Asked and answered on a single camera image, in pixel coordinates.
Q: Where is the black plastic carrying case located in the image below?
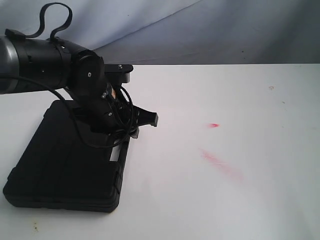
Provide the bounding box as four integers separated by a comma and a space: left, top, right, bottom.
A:
2, 100, 129, 213

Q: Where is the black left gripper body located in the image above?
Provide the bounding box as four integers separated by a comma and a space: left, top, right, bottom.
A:
88, 83, 159, 136

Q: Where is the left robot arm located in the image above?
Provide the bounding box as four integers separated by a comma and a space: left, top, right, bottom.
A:
0, 36, 159, 133

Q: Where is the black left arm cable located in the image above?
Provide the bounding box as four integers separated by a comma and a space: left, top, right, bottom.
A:
0, 2, 141, 150

